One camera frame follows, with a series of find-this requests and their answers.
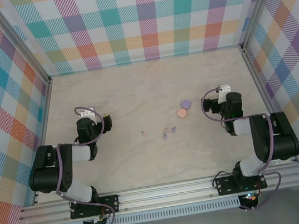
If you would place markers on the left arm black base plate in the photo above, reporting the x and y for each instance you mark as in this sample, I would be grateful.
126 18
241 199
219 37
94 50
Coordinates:
111 203

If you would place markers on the aluminium mounting rail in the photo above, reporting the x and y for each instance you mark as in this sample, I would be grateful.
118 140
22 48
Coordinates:
164 194

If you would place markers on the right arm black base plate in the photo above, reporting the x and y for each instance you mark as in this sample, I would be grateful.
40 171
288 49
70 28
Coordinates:
225 186

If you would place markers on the purple round charging case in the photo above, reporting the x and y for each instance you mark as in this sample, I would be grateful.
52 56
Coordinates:
185 103

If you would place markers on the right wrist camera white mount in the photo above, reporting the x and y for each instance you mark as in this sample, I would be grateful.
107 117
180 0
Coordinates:
223 91

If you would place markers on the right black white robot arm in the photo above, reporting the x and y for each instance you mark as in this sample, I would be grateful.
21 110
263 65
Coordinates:
283 140

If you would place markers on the aluminium side floor rail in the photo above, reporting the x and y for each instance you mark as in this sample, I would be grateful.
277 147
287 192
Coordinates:
43 128
258 78

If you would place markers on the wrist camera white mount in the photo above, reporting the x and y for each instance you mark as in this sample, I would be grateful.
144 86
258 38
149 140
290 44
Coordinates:
86 113
223 91

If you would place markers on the aluminium frame post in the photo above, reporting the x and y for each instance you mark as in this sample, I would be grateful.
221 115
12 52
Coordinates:
258 2
22 42

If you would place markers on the pink round charging case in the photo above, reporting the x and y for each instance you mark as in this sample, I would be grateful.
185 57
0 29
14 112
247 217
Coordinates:
182 113

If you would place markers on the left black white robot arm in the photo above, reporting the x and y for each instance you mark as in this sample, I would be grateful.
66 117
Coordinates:
46 175

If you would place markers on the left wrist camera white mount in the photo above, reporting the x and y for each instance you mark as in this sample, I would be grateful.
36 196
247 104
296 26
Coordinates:
86 113

